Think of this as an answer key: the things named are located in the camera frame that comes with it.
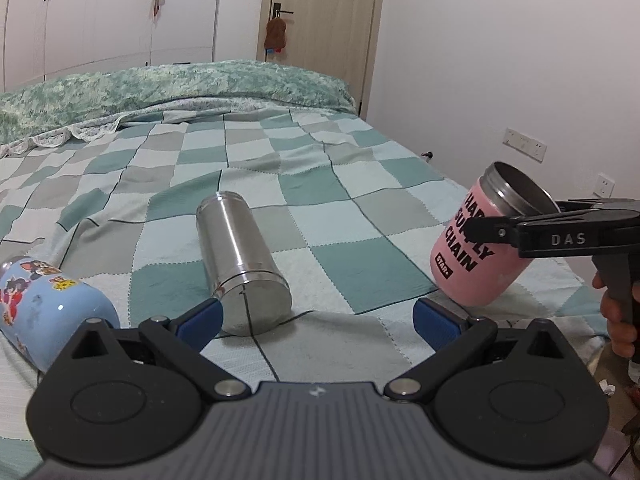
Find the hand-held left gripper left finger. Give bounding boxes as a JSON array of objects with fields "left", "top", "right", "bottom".
[{"left": 65, "top": 298, "right": 252, "bottom": 402}]

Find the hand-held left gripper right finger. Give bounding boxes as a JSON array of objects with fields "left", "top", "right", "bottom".
[{"left": 384, "top": 297, "right": 577, "bottom": 403}]

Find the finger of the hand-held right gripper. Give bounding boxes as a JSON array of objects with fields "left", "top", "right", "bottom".
[
  {"left": 472, "top": 213, "right": 521, "bottom": 249},
  {"left": 555, "top": 200, "right": 609, "bottom": 212}
]

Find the pink cup with black print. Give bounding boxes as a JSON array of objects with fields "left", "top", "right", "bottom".
[{"left": 431, "top": 161, "right": 562, "bottom": 308}]

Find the stainless steel cup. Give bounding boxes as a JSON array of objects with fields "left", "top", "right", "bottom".
[{"left": 195, "top": 191, "right": 294, "bottom": 337}]

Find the blue cartoon print cup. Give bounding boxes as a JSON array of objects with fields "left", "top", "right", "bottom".
[{"left": 0, "top": 255, "right": 121, "bottom": 374}]

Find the person's right hand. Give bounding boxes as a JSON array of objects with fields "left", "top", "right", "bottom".
[{"left": 592, "top": 270, "right": 640, "bottom": 361}]

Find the green checkered blanket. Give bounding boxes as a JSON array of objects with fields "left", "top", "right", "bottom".
[{"left": 0, "top": 108, "right": 609, "bottom": 467}]

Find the green mottled quilt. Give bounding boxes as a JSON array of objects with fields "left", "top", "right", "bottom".
[{"left": 0, "top": 60, "right": 357, "bottom": 157}]

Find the wooden door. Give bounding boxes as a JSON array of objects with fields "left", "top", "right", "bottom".
[{"left": 257, "top": 0, "right": 389, "bottom": 122}]

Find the white wardrobe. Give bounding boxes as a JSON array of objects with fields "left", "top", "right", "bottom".
[{"left": 0, "top": 0, "right": 224, "bottom": 94}]

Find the small white wall socket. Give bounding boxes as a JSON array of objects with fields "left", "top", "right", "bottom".
[{"left": 594, "top": 172, "right": 616, "bottom": 200}]

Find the wide white wall socket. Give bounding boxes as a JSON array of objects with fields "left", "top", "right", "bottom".
[{"left": 502, "top": 127, "right": 549, "bottom": 164}]

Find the dark cable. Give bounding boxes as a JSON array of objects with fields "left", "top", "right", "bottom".
[{"left": 607, "top": 416, "right": 640, "bottom": 477}]

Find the brown bag on door handle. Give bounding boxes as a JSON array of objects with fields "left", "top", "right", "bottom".
[{"left": 263, "top": 16, "right": 289, "bottom": 55}]

